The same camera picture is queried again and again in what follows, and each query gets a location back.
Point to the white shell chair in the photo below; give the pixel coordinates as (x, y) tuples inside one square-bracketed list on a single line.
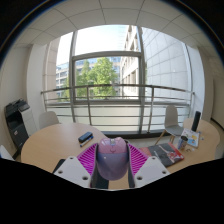
[(171, 120), (48, 119)]

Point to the black and white office printer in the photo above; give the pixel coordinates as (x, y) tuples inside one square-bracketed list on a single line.
[(15, 121)]

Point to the blue whiteboard marker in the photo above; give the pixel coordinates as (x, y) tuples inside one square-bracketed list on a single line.
[(87, 142)]

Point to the red and dark magazine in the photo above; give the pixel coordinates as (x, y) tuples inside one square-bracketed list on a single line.
[(165, 154)]

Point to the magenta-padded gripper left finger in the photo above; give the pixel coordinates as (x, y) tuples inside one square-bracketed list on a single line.
[(68, 168)]

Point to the pink and lilac computer mouse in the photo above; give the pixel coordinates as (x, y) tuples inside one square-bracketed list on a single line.
[(112, 160)]

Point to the grey metal railing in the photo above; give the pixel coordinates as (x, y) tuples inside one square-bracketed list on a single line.
[(113, 86)]

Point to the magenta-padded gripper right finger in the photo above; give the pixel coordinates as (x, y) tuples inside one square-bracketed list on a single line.
[(150, 168)]

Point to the green tree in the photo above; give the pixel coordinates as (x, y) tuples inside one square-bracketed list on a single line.
[(101, 76)]

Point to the black whiteboard eraser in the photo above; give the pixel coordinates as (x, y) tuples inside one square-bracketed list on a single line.
[(85, 136)]

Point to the dark printed mug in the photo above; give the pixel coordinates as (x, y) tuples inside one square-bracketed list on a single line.
[(182, 142)]

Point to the tall black cylinder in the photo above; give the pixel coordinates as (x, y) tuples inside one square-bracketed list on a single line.
[(196, 121)]

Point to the white chair with wooden legs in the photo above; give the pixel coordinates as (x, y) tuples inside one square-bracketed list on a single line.
[(5, 154)]

